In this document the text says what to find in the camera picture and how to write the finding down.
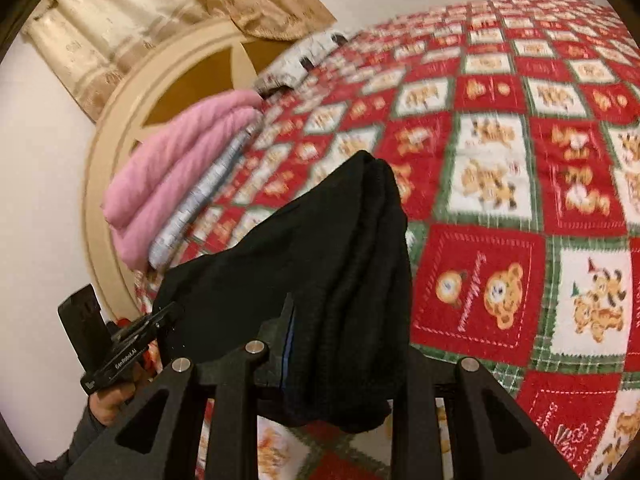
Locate white patterned pillow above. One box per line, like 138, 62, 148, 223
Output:
251, 27, 351, 97

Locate beige and brown headboard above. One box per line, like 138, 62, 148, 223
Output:
82, 20, 297, 313

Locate pink folded blanket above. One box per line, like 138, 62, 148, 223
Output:
100, 88, 263, 272

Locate grey patterned folded sheet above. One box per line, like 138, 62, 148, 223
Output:
148, 119, 264, 272

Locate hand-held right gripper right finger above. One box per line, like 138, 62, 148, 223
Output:
404, 346, 582, 480

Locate black pants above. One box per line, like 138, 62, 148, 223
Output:
150, 150, 414, 434

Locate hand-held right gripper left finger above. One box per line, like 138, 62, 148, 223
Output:
65, 292, 297, 480

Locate person's left forearm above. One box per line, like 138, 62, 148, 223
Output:
39, 407, 117, 472

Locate person's left hand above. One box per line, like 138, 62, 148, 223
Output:
88, 337, 162, 428

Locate red checkered printed blanket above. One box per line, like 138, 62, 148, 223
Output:
131, 0, 640, 480

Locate beige patterned curtain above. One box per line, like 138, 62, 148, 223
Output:
22, 0, 339, 124

